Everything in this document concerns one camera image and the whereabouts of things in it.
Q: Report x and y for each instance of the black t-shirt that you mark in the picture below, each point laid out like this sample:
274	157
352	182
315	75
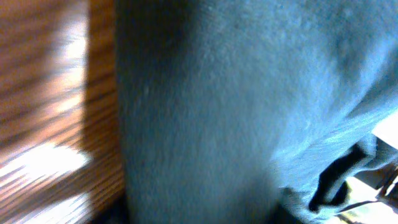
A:
251	111

